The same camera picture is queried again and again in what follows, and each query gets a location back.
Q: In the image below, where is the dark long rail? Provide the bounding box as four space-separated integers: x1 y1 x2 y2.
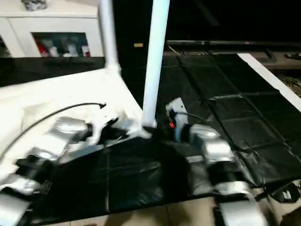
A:
167 40 301 48

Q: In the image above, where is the black work mat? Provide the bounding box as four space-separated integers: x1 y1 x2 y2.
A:
0 52 301 222

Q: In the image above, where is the red bottle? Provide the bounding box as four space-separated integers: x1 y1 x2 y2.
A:
38 38 49 57

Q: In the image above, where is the white glass-door cabinet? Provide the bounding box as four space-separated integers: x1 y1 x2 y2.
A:
0 0 106 58

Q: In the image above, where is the grey crumpled object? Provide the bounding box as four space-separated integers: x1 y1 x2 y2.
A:
22 0 48 11

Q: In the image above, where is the white plastic table leg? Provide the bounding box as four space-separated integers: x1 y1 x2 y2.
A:
97 0 121 73
141 0 171 129

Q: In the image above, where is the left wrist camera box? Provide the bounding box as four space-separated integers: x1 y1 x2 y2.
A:
87 113 127 145

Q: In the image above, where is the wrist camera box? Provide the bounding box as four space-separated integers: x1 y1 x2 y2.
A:
87 113 127 145
166 98 189 129

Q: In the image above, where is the white flat strip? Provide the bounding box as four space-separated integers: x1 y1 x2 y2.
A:
237 53 301 111

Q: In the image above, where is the white plastic table top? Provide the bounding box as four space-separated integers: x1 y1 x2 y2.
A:
0 68 153 182

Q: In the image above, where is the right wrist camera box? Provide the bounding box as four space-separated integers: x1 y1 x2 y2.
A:
166 98 189 129

